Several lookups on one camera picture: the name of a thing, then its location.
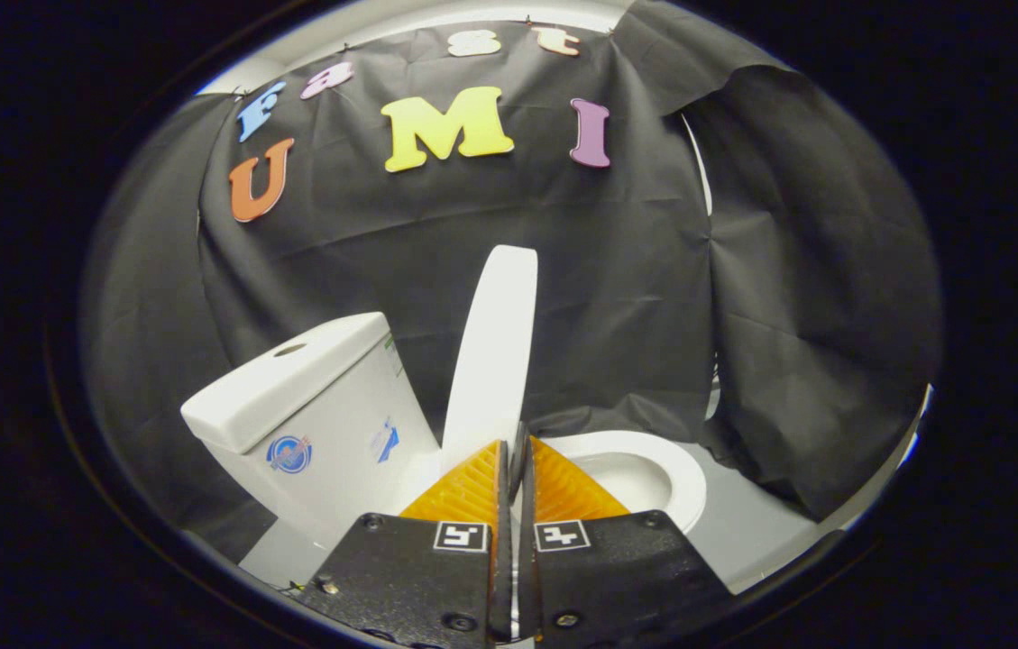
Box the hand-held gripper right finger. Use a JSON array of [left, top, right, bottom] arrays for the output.
[[513, 422, 735, 644]]

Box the black backdrop cloth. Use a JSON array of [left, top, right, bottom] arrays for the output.
[[80, 0, 942, 566]]

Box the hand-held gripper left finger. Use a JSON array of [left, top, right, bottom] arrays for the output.
[[297, 439, 515, 645]]

